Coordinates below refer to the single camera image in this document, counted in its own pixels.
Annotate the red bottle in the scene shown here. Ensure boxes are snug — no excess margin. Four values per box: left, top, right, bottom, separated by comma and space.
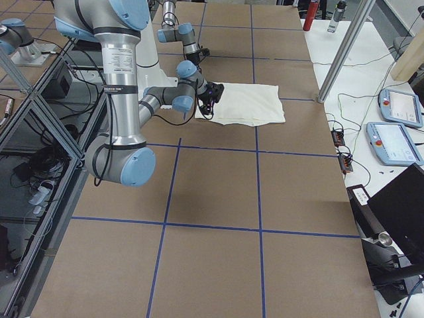
303, 0, 320, 32

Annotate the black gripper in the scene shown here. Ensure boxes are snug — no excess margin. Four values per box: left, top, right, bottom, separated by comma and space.
187, 51, 203, 71
197, 84, 214, 120

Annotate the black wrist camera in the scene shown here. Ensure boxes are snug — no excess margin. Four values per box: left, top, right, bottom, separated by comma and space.
210, 82, 225, 103
199, 48, 210, 57

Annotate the cream long-sleeve cat shirt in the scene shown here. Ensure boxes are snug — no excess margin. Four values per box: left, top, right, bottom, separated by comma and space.
211, 83, 286, 127

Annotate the teach pendant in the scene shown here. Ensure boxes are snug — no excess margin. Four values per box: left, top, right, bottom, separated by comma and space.
366, 122, 423, 166
378, 88, 423, 128

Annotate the aluminium frame post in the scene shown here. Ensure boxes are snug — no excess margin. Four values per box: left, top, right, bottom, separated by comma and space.
317, 0, 376, 103

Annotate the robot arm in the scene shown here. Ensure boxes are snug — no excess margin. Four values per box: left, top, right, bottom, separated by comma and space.
54, 0, 224, 186
157, 0, 209, 68

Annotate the black monitor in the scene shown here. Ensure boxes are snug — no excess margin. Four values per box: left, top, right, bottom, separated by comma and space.
368, 163, 423, 264

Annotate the far teach pendant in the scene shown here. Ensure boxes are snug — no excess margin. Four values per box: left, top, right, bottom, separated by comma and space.
378, 88, 423, 128

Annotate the clear water bottle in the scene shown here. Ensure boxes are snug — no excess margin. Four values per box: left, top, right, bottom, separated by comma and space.
327, 0, 347, 33

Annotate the near teach pendant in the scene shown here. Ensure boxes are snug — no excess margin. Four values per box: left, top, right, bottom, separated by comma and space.
366, 122, 423, 166

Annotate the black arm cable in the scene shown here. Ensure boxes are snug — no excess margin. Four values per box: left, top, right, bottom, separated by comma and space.
92, 82, 203, 186

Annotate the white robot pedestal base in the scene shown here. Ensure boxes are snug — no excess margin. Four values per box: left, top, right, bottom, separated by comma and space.
136, 9, 178, 100

